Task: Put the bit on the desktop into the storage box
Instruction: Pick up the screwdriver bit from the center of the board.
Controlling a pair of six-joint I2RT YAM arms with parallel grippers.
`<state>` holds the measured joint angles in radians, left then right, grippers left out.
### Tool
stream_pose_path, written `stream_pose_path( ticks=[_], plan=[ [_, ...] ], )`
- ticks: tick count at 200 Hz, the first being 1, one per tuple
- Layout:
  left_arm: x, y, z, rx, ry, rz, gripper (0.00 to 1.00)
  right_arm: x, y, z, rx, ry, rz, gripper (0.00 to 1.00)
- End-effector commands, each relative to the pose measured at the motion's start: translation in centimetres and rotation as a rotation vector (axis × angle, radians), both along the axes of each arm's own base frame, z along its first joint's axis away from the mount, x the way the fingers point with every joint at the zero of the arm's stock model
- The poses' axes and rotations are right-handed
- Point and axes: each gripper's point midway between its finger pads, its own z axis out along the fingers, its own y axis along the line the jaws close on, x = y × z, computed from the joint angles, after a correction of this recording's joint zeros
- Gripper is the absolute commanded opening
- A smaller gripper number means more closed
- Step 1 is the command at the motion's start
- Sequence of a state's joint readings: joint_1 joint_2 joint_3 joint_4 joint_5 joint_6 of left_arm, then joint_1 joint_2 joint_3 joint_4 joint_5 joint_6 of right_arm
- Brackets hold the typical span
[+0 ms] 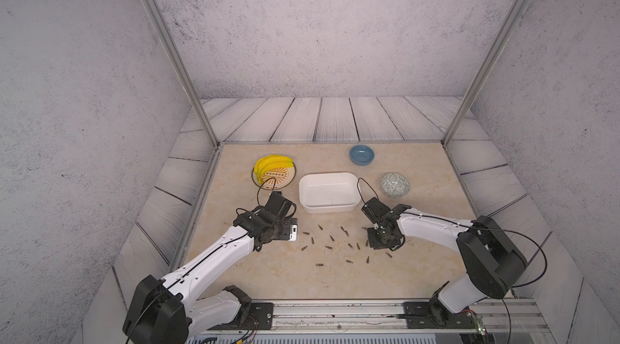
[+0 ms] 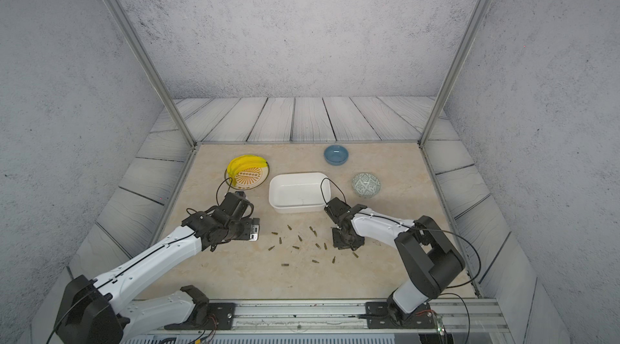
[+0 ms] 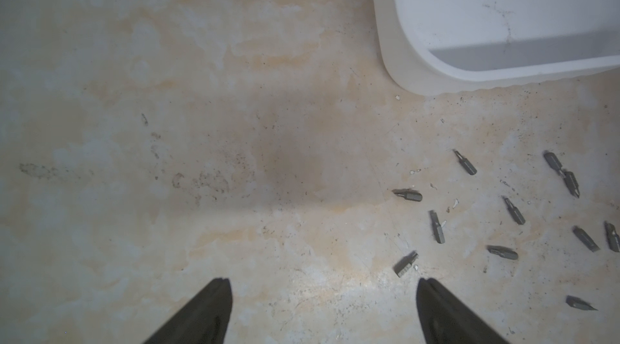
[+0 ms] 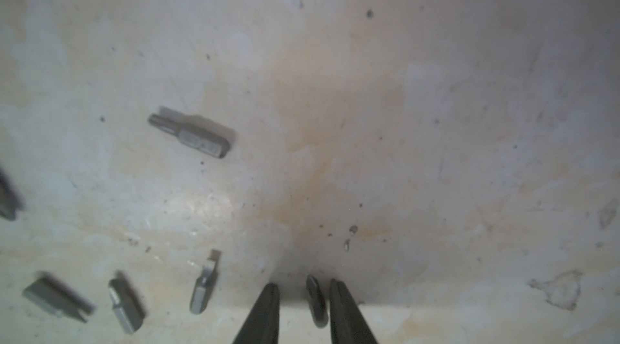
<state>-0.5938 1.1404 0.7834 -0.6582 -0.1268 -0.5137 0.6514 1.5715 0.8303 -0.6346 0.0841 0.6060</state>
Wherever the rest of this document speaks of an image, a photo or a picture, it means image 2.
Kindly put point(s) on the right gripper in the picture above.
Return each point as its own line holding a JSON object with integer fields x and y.
{"x": 338, "y": 245}

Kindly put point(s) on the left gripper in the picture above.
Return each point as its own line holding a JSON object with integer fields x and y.
{"x": 252, "y": 229}

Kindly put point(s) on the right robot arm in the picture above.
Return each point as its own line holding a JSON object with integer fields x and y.
{"x": 431, "y": 260}

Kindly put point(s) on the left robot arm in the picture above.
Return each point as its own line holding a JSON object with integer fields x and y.
{"x": 105, "y": 309}

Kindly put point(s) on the white storage box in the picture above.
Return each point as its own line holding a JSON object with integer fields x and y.
{"x": 299, "y": 193}

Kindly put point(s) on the patterned plate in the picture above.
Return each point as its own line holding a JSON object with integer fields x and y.
{"x": 247, "y": 175}

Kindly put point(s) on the green patterned bowl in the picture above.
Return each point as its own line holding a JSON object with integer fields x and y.
{"x": 366, "y": 185}

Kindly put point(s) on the yellow bananas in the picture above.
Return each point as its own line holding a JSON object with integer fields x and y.
{"x": 245, "y": 158}

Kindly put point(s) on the blue bowl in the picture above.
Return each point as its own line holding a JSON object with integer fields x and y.
{"x": 336, "y": 155}

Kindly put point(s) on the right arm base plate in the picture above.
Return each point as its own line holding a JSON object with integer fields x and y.
{"x": 384, "y": 315}

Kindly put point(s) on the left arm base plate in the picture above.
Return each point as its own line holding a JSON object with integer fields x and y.
{"x": 209, "y": 317}

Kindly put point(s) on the aluminium rail frame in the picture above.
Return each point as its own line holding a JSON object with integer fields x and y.
{"x": 457, "y": 321}

